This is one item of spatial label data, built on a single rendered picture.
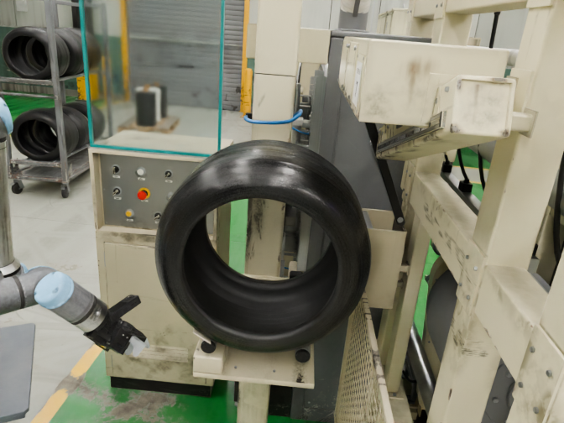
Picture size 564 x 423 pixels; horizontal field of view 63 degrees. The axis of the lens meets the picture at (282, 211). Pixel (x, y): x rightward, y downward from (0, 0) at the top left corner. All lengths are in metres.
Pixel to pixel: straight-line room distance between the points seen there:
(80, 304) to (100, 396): 1.42
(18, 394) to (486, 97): 1.64
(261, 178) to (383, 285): 0.70
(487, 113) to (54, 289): 1.03
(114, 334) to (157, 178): 0.88
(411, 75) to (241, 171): 0.48
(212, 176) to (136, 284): 1.18
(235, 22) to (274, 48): 9.23
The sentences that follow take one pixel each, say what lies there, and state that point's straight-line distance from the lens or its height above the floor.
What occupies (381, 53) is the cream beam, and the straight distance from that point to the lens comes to 0.87.
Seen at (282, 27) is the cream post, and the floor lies 1.79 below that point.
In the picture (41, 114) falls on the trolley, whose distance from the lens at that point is 5.21.
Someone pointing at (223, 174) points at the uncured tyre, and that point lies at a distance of 1.16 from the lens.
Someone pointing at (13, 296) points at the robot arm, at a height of 1.11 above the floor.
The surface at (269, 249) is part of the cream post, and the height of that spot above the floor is 1.06.
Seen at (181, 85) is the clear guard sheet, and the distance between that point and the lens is 1.94.
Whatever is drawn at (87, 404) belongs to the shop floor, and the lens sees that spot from 2.65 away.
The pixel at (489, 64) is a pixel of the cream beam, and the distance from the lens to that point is 0.92.
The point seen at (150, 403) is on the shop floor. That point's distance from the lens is 2.59.
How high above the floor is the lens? 1.78
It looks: 21 degrees down
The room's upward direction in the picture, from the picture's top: 5 degrees clockwise
